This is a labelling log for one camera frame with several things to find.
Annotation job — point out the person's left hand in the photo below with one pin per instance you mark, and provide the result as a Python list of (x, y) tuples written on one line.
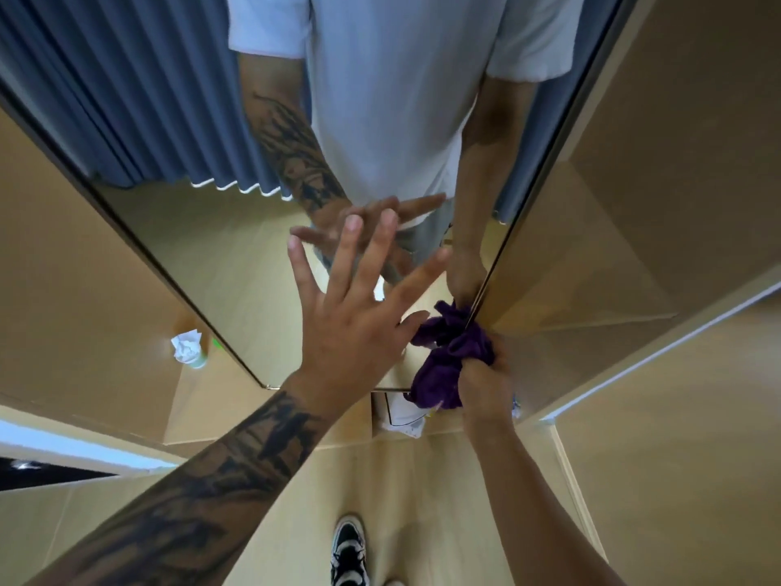
[(348, 347)]

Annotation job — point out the person's right hand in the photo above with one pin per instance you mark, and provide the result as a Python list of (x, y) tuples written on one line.
[(488, 396)]

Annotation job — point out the purple cleaning cloth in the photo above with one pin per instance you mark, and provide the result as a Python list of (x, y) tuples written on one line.
[(442, 375)]

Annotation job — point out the pull-out wardrobe mirror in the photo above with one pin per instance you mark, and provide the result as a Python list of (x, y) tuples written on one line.
[(213, 250)]

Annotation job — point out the person's right forearm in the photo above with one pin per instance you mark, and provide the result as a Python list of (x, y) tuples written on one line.
[(537, 518)]

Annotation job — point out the person's left forearm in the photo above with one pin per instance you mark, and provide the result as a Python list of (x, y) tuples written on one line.
[(201, 500)]

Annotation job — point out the person's left black-white sneaker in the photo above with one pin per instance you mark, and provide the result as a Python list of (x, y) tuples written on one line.
[(349, 552)]

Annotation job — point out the light wooden wardrobe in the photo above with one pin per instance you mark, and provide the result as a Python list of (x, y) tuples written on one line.
[(671, 176)]

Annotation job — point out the blue plastic bag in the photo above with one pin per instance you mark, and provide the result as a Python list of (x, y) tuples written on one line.
[(516, 408)]

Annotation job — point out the white bag with black label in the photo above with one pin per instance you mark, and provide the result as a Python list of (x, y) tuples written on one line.
[(399, 418)]

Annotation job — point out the paper cup with tissue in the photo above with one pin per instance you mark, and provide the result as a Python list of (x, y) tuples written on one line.
[(188, 347)]

